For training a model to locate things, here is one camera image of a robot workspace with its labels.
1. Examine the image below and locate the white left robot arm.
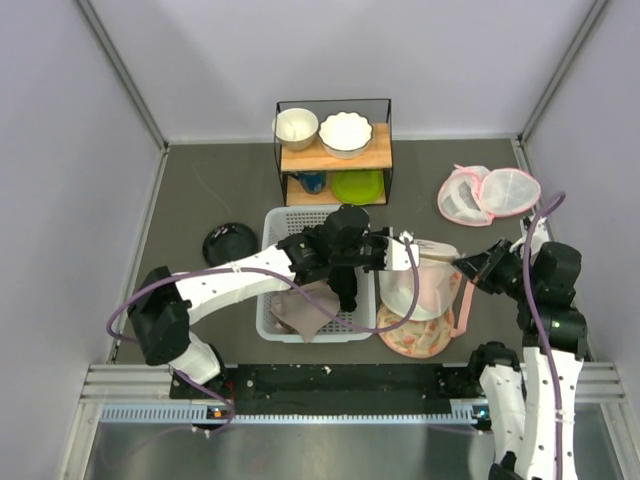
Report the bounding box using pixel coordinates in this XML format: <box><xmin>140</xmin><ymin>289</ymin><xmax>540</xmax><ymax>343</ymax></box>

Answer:
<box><xmin>127</xmin><ymin>205</ymin><xmax>411</xmax><ymax>397</ymax></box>

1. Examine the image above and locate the tulip print mesh bra bag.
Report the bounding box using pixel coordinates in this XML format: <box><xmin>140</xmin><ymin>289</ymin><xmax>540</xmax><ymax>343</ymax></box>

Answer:
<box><xmin>377</xmin><ymin>271</ymin><xmax>474</xmax><ymax>359</ymax></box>

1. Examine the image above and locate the pink bra inside bag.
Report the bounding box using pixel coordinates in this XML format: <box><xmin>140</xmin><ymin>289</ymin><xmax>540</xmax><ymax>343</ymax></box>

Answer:
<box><xmin>418</xmin><ymin>273</ymin><xmax>459</xmax><ymax>314</ymax></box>

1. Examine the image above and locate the green plastic plate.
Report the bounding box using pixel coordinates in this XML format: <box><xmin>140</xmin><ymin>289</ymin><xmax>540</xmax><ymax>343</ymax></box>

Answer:
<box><xmin>330</xmin><ymin>170</ymin><xmax>384</xmax><ymax>205</ymax></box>

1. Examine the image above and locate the white mesh laundry bag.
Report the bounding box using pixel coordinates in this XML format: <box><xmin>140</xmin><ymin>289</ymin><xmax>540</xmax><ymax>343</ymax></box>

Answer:
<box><xmin>377</xmin><ymin>238</ymin><xmax>462</xmax><ymax>322</ymax></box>

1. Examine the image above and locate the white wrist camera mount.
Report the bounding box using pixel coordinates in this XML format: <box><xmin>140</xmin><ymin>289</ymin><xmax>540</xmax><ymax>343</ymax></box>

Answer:
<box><xmin>384</xmin><ymin>231</ymin><xmax>420</xmax><ymax>271</ymax></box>
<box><xmin>514</xmin><ymin>215</ymin><xmax>549</xmax><ymax>251</ymax></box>

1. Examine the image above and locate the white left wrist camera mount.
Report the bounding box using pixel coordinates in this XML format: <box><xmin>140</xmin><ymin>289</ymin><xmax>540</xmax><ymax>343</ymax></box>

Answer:
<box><xmin>384</xmin><ymin>231</ymin><xmax>420</xmax><ymax>271</ymax></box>

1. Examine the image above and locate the white scalloped bowl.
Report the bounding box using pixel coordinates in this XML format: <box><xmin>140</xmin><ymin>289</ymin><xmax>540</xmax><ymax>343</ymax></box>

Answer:
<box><xmin>318</xmin><ymin>112</ymin><xmax>373</xmax><ymax>160</ymax></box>

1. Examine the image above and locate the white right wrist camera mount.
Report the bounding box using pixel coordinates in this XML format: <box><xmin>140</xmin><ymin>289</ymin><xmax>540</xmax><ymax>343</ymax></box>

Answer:
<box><xmin>514</xmin><ymin>215</ymin><xmax>549</xmax><ymax>251</ymax></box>

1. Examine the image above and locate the black garment in basket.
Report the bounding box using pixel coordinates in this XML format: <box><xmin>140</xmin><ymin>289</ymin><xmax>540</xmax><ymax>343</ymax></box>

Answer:
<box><xmin>327</xmin><ymin>266</ymin><xmax>358</xmax><ymax>313</ymax></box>

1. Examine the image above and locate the cream round bowl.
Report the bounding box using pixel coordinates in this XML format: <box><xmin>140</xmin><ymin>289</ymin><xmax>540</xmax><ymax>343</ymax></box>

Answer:
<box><xmin>272</xmin><ymin>108</ymin><xmax>319</xmax><ymax>151</ymax></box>

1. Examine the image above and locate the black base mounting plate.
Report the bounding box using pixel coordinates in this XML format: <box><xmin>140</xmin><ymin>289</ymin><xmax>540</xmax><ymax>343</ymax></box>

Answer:
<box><xmin>168</xmin><ymin>362</ymin><xmax>501</xmax><ymax>415</ymax></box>

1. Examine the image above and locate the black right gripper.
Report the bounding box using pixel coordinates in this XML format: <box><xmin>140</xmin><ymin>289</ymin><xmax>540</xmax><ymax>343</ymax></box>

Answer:
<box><xmin>453</xmin><ymin>236</ymin><xmax>540</xmax><ymax>300</ymax></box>

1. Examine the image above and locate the beige bra in basket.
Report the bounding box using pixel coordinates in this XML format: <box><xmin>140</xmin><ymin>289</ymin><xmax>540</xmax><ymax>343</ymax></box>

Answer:
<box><xmin>270</xmin><ymin>281</ymin><xmax>340</xmax><ymax>343</ymax></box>

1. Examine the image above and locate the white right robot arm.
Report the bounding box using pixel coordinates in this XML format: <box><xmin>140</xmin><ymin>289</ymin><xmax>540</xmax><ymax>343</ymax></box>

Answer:
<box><xmin>453</xmin><ymin>240</ymin><xmax>587</xmax><ymax>479</ymax></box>

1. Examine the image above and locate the blue mug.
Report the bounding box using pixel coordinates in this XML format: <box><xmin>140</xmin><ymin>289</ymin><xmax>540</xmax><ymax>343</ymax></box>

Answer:
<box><xmin>292</xmin><ymin>171</ymin><xmax>327</xmax><ymax>195</ymax></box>

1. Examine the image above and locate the pink trimmed mesh laundry bag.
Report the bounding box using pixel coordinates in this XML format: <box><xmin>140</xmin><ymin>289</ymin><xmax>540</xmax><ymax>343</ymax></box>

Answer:
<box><xmin>437</xmin><ymin>165</ymin><xmax>541</xmax><ymax>227</ymax></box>

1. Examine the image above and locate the black wire wooden shelf rack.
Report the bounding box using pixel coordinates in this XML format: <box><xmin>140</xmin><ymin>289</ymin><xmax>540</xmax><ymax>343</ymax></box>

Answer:
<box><xmin>272</xmin><ymin>98</ymin><xmax>394</xmax><ymax>206</ymax></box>

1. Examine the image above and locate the grey slotted cable duct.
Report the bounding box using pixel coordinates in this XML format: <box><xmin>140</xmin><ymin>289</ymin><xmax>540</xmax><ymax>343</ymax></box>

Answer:
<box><xmin>99</xmin><ymin>401</ymin><xmax>489</xmax><ymax>425</ymax></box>

